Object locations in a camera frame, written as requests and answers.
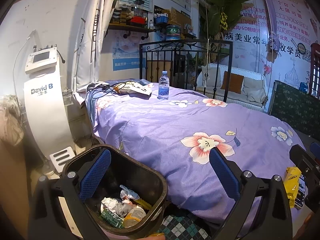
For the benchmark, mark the clear acrylic holder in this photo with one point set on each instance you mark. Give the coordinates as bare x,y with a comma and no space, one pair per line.
67,98

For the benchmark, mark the beige cloth pile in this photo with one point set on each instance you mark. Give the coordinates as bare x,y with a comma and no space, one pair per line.
10,122

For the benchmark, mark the white printed paper bag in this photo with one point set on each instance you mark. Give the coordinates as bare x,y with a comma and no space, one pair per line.
137,88

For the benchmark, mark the white wicker swing sofa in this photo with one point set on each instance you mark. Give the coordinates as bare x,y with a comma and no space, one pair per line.
252,85

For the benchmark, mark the purple floral bed sheet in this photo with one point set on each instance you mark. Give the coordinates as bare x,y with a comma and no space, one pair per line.
162,135

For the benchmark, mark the brown cardboard boxes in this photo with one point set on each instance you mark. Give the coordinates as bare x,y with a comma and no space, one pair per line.
178,17

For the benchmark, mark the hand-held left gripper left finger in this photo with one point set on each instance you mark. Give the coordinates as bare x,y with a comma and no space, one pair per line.
96,172

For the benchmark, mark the large printed wall banner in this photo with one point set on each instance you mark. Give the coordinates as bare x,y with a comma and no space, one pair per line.
250,47

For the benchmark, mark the black trash bin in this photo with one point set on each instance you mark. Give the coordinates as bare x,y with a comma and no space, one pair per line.
140,177

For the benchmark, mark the yellow snack packet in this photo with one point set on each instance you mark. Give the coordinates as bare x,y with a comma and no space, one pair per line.
291,185

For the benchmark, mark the wooden wall shelf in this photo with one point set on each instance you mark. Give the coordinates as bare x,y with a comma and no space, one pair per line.
130,27

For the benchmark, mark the person's plaid trousers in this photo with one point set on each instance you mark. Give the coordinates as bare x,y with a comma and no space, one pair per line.
180,226

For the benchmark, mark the blue green water jug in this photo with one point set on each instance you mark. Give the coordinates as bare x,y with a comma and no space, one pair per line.
172,33

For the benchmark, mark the black iron bed frame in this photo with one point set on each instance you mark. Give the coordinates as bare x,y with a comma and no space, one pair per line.
185,42

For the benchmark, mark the face wall poster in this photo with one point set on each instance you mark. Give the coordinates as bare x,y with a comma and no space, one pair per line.
125,55

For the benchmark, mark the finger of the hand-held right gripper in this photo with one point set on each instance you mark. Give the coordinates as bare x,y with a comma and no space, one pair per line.
302,160
315,148

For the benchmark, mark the white plastic bag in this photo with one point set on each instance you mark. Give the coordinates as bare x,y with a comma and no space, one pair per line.
128,193

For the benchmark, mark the black smartphone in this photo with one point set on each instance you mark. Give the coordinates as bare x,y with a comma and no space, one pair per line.
301,195

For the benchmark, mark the green floral cabinet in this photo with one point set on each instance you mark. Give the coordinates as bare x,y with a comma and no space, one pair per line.
295,107

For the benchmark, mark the brown cushion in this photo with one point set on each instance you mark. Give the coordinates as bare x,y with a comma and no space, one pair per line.
232,82

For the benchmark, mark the clear water bottle blue label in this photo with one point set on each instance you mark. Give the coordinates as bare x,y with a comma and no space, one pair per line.
163,90

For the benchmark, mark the cream drink bottle orange cap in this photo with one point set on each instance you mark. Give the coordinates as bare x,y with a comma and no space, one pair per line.
136,213

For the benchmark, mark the red base blender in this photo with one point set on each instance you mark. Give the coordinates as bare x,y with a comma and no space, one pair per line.
138,15

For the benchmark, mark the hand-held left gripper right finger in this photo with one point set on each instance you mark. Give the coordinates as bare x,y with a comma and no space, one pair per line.
223,172

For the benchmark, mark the purple folded umbrella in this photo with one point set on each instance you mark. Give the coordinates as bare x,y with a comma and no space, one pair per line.
271,17

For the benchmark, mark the white standing machine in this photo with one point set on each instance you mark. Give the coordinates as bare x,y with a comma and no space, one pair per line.
47,115

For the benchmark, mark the green banana plant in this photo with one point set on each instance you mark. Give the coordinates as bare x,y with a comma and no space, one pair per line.
220,0

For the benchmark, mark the blue plastic basket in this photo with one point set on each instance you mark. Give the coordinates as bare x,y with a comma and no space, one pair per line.
160,19

